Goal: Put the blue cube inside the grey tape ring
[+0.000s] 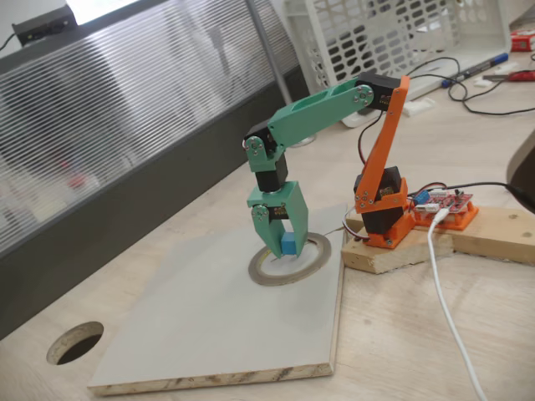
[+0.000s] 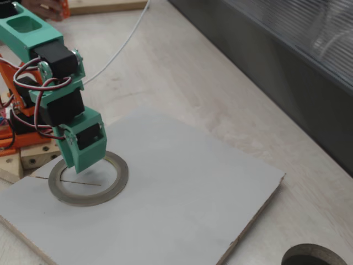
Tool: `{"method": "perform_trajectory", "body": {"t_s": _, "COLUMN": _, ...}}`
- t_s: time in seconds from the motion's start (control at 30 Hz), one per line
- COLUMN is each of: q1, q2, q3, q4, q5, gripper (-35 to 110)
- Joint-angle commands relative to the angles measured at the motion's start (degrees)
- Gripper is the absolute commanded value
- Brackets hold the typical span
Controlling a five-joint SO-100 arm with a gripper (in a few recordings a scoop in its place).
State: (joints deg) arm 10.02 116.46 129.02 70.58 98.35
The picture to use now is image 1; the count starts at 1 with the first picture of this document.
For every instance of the wooden plank under controller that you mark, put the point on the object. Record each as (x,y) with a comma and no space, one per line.
(501,238)

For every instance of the white plastic block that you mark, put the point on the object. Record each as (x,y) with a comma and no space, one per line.
(418,107)

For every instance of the blue marker pen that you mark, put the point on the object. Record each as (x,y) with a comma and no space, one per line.
(476,69)

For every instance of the black box device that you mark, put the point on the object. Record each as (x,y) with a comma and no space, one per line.
(42,27)

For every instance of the orange controller board mount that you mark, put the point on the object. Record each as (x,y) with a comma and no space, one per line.
(460,221)

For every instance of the red controller circuit board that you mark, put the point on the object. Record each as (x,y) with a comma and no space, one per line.
(443,202)

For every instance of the grey-faced plywood board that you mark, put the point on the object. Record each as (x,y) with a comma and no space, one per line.
(209,317)

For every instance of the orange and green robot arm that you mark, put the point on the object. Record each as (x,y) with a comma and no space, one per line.
(317,108)

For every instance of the wooden base block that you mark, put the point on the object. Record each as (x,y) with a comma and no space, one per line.
(397,259)

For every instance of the ribbed translucent partition panel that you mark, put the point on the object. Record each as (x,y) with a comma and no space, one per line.
(125,104)

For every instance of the white plastic basket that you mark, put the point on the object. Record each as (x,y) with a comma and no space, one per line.
(460,25)

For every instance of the red and white box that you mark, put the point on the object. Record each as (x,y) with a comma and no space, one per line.
(522,42)

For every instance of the blue cube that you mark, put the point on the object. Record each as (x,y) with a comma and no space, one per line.
(288,246)

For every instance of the white round disc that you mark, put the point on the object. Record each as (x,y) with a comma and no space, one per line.
(303,143)

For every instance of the black beige rounded object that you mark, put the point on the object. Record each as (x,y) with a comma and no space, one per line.
(522,175)

